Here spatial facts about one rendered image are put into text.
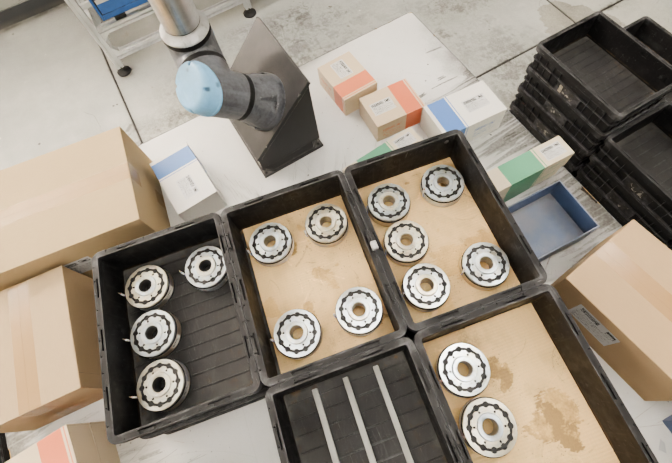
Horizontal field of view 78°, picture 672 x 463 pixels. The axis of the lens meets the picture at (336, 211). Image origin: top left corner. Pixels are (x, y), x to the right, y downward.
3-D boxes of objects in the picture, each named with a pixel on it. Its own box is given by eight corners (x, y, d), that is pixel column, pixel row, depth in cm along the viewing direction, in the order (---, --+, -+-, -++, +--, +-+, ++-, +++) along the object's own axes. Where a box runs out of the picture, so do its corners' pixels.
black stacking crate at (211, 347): (121, 270, 103) (93, 255, 93) (234, 230, 105) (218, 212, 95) (141, 440, 87) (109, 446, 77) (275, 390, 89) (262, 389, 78)
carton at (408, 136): (355, 194, 119) (354, 184, 114) (343, 179, 121) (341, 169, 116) (421, 151, 123) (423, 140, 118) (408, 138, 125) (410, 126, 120)
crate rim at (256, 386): (97, 257, 95) (90, 254, 93) (222, 214, 97) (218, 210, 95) (114, 446, 78) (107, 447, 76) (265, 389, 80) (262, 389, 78)
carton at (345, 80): (320, 84, 137) (317, 67, 130) (350, 67, 139) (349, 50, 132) (345, 116, 131) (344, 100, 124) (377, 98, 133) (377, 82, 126)
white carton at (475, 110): (440, 155, 122) (445, 137, 114) (419, 125, 127) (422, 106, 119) (498, 127, 124) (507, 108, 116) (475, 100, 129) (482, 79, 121)
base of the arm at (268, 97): (242, 98, 118) (212, 92, 110) (272, 61, 109) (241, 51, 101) (261, 142, 113) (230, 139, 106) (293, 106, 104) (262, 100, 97)
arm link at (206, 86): (232, 130, 105) (183, 124, 95) (215, 90, 109) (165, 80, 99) (257, 98, 98) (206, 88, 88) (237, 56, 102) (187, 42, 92)
